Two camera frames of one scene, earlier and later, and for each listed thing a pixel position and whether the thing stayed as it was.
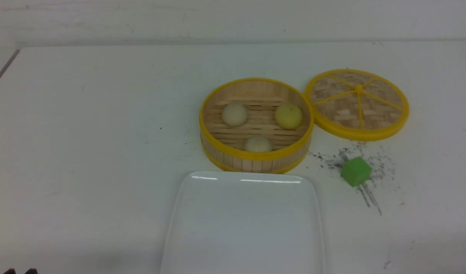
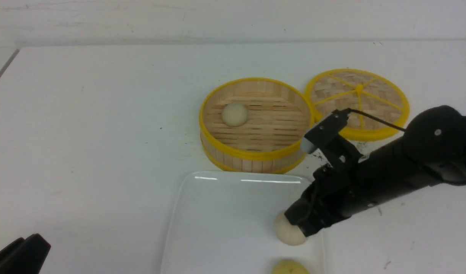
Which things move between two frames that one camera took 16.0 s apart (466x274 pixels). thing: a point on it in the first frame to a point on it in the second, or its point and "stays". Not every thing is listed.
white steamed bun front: x=258 y=144 to x=289 y=234
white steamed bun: x=235 y=115 stays
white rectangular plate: x=243 y=222 stays
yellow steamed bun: x=288 y=116 to x=289 y=266
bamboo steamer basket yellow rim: x=255 y=125 stays
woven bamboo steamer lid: x=356 y=105 stays
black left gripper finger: x=11 y=271 to x=21 y=256
